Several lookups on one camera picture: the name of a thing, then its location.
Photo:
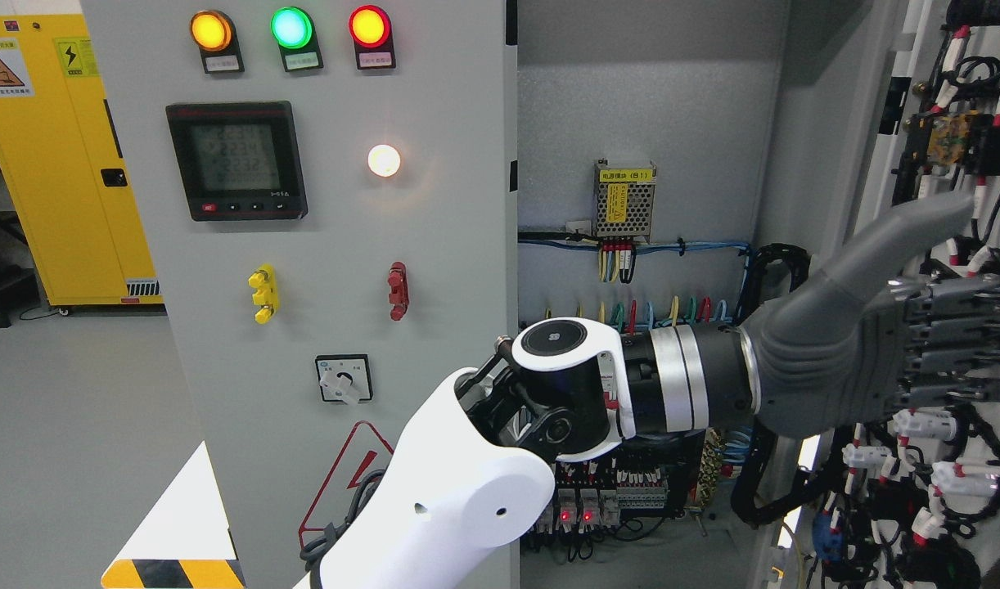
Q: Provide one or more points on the red terminal post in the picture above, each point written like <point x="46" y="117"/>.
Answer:
<point x="397" y="281"/>

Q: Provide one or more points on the red electric danger sticker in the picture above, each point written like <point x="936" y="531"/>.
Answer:
<point x="363" y="451"/>

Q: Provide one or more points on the orange indicator light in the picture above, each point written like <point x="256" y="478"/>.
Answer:
<point x="216" y="38"/>

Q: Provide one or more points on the yellow safety cabinet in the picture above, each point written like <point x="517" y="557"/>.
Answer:
<point x="64" y="168"/>

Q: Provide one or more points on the left door rotary selector switch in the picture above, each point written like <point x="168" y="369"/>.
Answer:
<point x="344" y="378"/>

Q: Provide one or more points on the white indicator light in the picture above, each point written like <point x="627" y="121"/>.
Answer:
<point x="384" y="160"/>

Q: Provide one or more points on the black digital power meter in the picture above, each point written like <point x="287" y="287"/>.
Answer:
<point x="238" y="161"/>

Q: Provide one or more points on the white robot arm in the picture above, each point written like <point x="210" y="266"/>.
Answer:
<point x="471" y="470"/>

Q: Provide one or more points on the grey cabinet door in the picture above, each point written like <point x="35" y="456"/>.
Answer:
<point x="447" y="214"/>
<point x="951" y="144"/>

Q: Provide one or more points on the lower relay terminal row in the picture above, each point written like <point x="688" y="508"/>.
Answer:
<point x="599" y="495"/>

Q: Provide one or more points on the grey robot hand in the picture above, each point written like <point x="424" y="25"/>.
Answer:
<point x="858" y="341"/>

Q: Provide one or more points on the red indicator light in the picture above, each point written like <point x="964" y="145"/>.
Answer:
<point x="372" y="32"/>

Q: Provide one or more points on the metal mesh power supply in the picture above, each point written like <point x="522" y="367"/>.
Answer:
<point x="624" y="198"/>

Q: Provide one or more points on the green indicator light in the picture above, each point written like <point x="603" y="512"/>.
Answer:
<point x="296" y="38"/>

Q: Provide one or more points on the yellow terminal post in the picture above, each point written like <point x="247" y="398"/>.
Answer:
<point x="264" y="283"/>

